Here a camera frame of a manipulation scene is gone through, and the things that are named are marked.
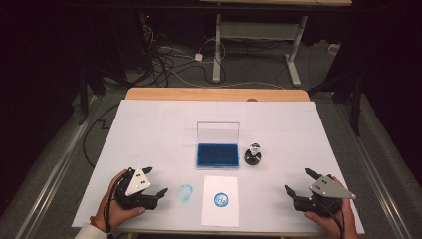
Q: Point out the white paper sheet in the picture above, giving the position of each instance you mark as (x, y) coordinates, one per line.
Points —
(220, 215)

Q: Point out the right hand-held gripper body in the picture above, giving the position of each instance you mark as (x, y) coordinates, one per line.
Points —
(328, 189)

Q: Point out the wooden table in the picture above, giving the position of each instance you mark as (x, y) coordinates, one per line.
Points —
(199, 94)

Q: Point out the black metal stand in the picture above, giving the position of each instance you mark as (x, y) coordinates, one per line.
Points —
(356, 106)

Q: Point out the small white box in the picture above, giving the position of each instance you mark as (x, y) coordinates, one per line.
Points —
(333, 49)

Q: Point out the blue ink pad clear case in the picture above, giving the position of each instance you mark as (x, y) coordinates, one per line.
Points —
(217, 155)

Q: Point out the white metal desk frame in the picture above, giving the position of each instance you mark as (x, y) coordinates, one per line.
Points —
(258, 30)

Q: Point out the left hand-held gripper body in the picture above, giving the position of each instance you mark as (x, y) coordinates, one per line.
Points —
(137, 182)

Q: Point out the person's left hand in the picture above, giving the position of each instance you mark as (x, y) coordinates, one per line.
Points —
(109, 212)

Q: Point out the person's left white sleeve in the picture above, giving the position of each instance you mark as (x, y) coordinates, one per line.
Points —
(89, 233)

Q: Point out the person's right hand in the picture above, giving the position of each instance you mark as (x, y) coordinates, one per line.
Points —
(331, 227)

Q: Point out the white power adapter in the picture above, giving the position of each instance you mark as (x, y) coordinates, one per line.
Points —
(198, 57)

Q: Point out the metal floor rail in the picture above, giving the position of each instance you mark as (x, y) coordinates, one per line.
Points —
(381, 192)
(49, 186)

